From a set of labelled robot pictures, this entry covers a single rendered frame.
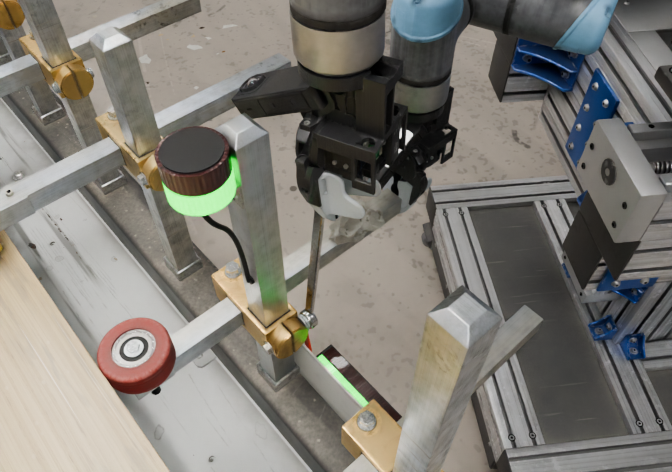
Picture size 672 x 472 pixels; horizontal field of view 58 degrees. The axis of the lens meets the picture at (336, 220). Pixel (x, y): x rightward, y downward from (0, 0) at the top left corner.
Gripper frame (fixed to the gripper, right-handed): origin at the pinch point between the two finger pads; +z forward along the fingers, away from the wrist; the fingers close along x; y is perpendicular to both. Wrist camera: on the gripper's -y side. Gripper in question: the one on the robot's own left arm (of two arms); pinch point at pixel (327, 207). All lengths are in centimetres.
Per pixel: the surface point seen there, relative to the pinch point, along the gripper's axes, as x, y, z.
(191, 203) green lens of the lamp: -14.3, -4.3, -12.5
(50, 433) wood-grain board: -31.2, -15.4, 10.6
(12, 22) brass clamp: 18, -72, 5
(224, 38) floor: 142, -133, 95
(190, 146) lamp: -11.4, -5.8, -15.8
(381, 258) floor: 67, -23, 100
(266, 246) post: -7.8, -2.8, -0.5
